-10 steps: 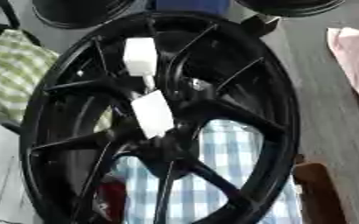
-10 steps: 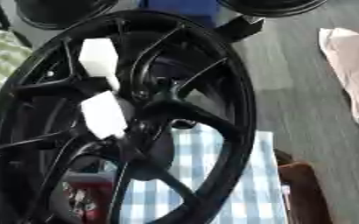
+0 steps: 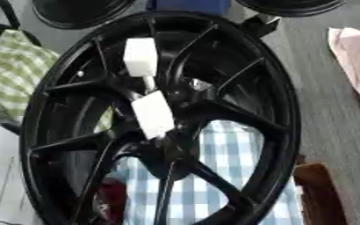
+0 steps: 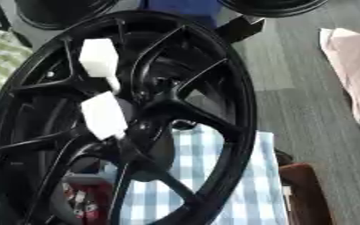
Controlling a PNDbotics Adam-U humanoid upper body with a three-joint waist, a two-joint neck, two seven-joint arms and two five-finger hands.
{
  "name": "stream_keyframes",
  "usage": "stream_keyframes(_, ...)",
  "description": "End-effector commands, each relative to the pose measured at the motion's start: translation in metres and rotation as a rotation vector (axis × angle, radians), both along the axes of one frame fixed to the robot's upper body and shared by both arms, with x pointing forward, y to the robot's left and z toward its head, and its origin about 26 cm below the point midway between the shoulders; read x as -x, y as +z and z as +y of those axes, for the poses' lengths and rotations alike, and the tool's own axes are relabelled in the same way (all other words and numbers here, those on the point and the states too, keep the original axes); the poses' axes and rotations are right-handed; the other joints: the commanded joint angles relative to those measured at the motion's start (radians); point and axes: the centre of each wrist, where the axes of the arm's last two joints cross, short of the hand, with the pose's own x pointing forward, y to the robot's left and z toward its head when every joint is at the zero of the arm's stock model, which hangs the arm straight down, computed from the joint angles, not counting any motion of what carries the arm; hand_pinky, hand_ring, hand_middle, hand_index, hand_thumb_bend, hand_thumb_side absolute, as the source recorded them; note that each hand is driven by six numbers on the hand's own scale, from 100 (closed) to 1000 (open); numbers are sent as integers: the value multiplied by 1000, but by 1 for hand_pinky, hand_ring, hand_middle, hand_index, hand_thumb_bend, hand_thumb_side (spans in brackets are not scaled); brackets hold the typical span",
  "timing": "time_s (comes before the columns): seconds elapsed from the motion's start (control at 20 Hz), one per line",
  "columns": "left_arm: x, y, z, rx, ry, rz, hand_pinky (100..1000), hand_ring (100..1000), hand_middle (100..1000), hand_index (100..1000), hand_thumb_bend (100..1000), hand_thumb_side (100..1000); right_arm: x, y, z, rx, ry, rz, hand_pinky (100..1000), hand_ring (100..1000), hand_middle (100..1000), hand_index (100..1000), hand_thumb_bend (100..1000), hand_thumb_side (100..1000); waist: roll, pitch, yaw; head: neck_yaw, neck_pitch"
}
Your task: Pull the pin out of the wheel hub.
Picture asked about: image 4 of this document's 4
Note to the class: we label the black spoked wheel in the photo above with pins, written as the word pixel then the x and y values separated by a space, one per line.
pixel 198 111

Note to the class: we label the white pin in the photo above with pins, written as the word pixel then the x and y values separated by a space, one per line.
pixel 102 114
pixel 98 57

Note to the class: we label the person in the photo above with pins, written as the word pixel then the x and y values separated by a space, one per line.
pixel 188 8

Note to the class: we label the blue and white checked cloth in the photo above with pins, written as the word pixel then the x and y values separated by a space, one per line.
pixel 254 190

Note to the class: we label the red box with white parts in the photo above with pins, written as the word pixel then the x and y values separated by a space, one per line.
pixel 88 196

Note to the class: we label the brown wooden stand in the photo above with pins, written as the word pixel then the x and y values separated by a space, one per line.
pixel 303 196

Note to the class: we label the pale pink cloth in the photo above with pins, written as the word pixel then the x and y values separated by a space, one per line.
pixel 354 61

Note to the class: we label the green and white checked cloth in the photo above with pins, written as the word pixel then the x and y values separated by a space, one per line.
pixel 1 58

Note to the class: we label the black bracket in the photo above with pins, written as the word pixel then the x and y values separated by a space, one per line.
pixel 242 27

